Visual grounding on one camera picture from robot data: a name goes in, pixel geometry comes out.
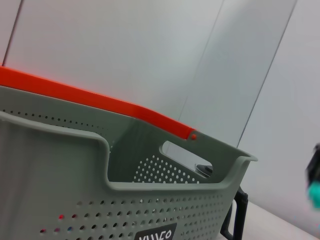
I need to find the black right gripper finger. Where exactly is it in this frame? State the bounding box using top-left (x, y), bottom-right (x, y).
top-left (304, 142), bottom-right (320, 186)

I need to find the glass teapot black handle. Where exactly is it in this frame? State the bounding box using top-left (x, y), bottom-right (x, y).
top-left (194, 162), bottom-right (250, 240)

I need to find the orange-red bar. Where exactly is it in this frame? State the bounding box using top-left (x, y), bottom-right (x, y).
top-left (0, 66), bottom-right (198, 141)

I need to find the grey perforated storage bin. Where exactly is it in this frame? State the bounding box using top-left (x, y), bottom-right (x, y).
top-left (0, 84), bottom-right (258, 240)

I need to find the teal square toy plate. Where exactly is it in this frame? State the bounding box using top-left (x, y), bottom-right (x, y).
top-left (306, 181), bottom-right (320, 208)

